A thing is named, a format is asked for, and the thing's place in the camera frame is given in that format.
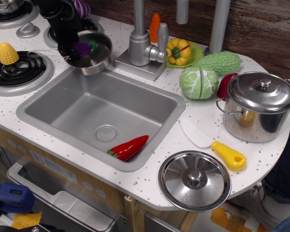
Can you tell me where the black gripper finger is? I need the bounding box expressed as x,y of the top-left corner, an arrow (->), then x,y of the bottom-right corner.
58,47 -> 75,63
69,42 -> 81,60

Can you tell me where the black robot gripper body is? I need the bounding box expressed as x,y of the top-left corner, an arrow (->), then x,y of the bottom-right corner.
35,0 -> 82,52

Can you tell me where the purple toy eggplant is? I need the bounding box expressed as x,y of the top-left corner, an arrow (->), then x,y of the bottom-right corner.
74,40 -> 97,57

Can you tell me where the steel pot far left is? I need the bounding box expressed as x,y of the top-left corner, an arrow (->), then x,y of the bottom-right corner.
0,0 -> 24,14

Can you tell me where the loose steel pot lid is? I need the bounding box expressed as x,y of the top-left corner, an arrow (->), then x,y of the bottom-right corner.
158,150 -> 232,213

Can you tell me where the steel pot lid on pot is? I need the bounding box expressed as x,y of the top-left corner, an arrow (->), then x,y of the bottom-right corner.
227,72 -> 290,114

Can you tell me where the purple striped toy onion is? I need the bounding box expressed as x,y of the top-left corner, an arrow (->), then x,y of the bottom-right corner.
72,0 -> 90,19

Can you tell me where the rear black coil burner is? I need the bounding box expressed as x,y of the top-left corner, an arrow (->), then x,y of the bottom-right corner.
43,19 -> 104,48

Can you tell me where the black coil burner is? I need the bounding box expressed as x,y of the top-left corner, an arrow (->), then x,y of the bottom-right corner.
43,19 -> 104,48
0,51 -> 54,97

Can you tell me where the small steel saucepan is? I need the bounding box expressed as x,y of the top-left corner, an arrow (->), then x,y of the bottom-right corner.
65,30 -> 112,76

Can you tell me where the far left coil burner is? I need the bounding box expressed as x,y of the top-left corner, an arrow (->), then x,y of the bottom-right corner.
0,0 -> 39,29

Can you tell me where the grey stove knob middle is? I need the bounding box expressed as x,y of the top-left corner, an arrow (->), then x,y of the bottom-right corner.
16,22 -> 40,39

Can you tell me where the front black coil burner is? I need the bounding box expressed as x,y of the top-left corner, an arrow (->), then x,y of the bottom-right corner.
0,51 -> 54,97

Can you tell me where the yellow toy corn cob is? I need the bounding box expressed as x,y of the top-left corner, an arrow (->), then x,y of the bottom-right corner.
0,42 -> 19,65

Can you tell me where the grey toy sink basin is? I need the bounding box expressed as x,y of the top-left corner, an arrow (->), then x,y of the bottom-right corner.
16,69 -> 186,172

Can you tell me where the grey toy faucet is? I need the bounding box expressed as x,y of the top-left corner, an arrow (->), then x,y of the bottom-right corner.
115,0 -> 169,81

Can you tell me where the orange toy carrot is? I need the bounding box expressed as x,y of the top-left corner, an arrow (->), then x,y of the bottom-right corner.
149,13 -> 161,43

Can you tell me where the yellow toy bell pepper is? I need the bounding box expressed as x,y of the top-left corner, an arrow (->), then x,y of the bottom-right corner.
166,38 -> 193,66

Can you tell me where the red toy chili pepper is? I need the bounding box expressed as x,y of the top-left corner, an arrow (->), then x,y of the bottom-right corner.
106,135 -> 149,161

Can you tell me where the grey faucet spout end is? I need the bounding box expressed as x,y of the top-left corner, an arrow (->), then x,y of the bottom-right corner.
176,0 -> 189,25

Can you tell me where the light green plastic plate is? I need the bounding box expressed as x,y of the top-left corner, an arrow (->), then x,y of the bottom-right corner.
166,42 -> 203,68

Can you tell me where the green toy cabbage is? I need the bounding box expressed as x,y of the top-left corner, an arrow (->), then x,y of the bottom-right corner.
179,67 -> 218,100

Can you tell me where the green toy bitter melon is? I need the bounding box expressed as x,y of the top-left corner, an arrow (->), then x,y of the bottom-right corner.
192,51 -> 243,76

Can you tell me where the blue clamp tool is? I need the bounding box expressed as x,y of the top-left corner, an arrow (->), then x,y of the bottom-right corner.
0,183 -> 35,213

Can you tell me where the grey vertical pole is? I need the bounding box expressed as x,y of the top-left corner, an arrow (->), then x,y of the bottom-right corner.
204,0 -> 231,56

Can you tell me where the dark red toy pepper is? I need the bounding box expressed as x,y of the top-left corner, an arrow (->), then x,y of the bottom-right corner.
217,73 -> 238,99

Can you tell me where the yellow cloth scrap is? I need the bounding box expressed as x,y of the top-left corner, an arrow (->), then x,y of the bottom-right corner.
11,212 -> 42,230

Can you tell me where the grey oven door handle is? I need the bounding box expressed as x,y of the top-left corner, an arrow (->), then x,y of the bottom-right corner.
7,163 -> 118,232

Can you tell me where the steel pot with handles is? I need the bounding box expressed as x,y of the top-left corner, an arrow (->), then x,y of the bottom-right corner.
220,80 -> 290,143

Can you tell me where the toy knife yellow handle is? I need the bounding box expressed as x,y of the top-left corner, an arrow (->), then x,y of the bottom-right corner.
179,117 -> 247,171

